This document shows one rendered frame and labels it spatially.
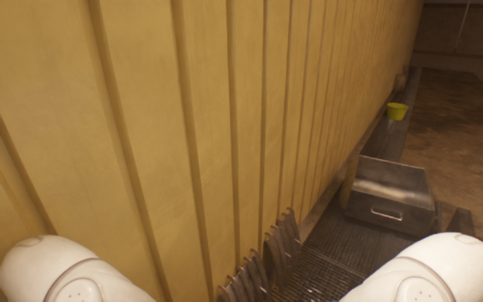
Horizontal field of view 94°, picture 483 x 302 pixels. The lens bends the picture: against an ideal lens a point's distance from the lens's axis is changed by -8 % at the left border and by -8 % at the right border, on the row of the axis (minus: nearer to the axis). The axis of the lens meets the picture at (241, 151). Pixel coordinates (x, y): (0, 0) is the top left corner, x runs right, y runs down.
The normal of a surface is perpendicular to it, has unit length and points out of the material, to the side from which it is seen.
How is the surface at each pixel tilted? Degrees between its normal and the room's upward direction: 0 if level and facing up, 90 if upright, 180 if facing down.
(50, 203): 90
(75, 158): 90
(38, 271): 17
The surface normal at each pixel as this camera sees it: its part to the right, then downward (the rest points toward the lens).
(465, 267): 0.11, -0.73
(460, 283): 0.05, -0.46
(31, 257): -0.13, -0.81
